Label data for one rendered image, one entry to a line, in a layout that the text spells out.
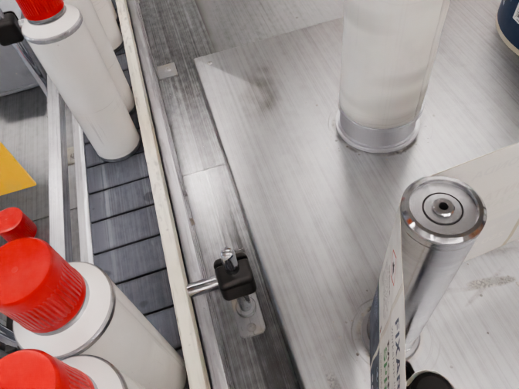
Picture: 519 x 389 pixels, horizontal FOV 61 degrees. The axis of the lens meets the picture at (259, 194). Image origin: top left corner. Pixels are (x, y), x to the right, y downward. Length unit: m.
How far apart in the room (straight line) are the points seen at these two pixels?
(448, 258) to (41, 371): 0.18
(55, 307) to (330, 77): 0.43
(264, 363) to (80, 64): 0.31
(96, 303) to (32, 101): 0.54
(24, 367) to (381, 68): 0.33
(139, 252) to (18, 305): 0.25
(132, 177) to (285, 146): 0.17
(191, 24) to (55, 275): 0.62
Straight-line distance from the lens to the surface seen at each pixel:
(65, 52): 0.43
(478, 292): 0.42
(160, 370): 0.32
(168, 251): 0.39
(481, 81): 0.58
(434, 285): 0.25
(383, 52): 0.40
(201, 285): 0.38
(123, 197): 0.49
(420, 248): 0.22
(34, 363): 0.19
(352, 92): 0.44
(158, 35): 0.77
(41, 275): 0.21
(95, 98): 0.46
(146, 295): 0.42
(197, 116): 0.61
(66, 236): 0.38
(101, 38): 0.51
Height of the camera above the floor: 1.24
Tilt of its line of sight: 54 degrees down
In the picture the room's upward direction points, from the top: 11 degrees counter-clockwise
